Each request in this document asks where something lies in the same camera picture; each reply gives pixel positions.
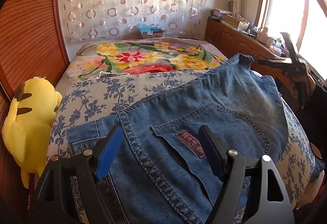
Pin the yellow Pikachu plush toy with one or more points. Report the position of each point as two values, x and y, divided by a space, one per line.
27 127

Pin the blue floral white quilt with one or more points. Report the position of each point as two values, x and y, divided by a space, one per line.
160 173

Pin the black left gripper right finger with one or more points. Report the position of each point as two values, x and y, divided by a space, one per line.
229 166

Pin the cardboard box on cabinet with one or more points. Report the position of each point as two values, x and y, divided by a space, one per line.
235 23

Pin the wooden framed window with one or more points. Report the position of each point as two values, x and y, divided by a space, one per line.
305 21

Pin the colourful floral grey blanket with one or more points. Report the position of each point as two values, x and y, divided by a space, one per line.
163 54

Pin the cardboard box with blue bag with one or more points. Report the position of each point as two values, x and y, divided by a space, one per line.
150 31

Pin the white bottle on cabinet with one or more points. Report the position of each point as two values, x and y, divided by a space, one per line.
263 35

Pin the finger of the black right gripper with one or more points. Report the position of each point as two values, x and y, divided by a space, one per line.
285 64

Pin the wooden low cabinet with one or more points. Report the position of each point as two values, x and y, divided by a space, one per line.
231 42

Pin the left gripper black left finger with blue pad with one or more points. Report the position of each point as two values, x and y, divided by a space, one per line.
92 165

